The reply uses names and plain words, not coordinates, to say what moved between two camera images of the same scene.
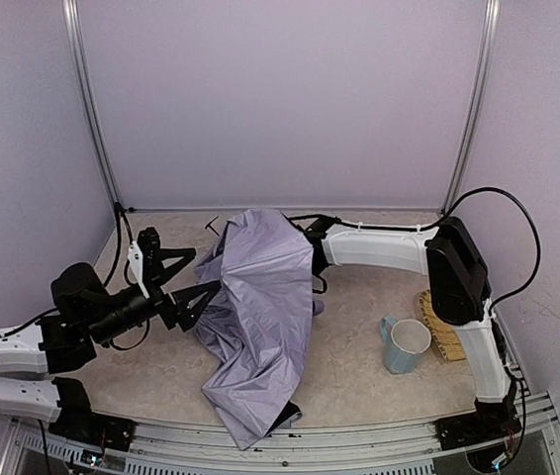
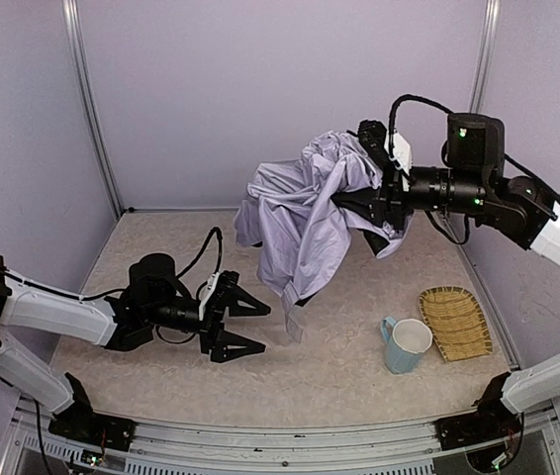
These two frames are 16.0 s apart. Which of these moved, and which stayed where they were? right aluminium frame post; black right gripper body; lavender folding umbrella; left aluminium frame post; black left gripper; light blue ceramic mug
Moved: black right gripper body; black left gripper; lavender folding umbrella
Stayed: left aluminium frame post; right aluminium frame post; light blue ceramic mug
